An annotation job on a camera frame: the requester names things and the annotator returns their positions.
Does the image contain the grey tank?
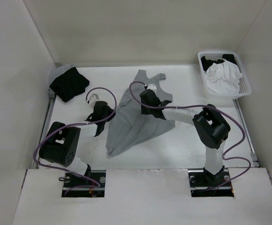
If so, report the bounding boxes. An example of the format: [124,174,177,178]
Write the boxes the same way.
[48,63,75,98]
[106,70,175,157]

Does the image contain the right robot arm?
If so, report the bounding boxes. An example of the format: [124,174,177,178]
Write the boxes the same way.
[140,89,231,189]

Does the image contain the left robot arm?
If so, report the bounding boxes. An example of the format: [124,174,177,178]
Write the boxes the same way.
[34,101,115,187]

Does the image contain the folded black tank top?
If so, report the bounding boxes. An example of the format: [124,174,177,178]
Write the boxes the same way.
[49,67,90,103]

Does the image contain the folded grey tank top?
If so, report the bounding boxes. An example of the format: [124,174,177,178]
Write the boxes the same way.
[48,63,75,98]

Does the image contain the white crumpled tank top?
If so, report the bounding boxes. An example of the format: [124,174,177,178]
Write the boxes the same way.
[205,60,243,94]

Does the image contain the black garment in basket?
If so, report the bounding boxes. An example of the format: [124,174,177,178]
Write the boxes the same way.
[201,54,237,72]

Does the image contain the white plastic laundry basket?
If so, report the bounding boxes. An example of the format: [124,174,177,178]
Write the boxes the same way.
[197,50,252,100]

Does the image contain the white foam front board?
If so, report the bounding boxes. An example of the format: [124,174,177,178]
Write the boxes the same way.
[13,168,272,225]

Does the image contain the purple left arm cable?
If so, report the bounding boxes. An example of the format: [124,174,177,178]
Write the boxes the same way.
[33,87,117,197]

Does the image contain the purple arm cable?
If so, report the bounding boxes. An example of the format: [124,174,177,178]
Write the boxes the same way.
[33,87,117,197]
[128,81,252,190]

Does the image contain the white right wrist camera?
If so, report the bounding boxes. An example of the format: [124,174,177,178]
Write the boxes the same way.
[144,84,157,93]

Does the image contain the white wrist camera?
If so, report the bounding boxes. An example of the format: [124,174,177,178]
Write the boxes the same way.
[144,84,157,93]
[87,93,99,107]

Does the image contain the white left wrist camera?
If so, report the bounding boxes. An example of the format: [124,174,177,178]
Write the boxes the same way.
[87,93,99,107]

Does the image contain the metal table edge rail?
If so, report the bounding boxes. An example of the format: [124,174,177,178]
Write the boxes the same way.
[31,96,56,170]

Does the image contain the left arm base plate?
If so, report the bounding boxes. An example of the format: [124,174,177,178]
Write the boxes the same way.
[59,170,106,198]

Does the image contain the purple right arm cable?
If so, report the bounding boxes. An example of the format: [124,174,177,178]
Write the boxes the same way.
[128,81,252,190]

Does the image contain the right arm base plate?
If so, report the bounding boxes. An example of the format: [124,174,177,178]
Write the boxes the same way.
[188,169,234,197]

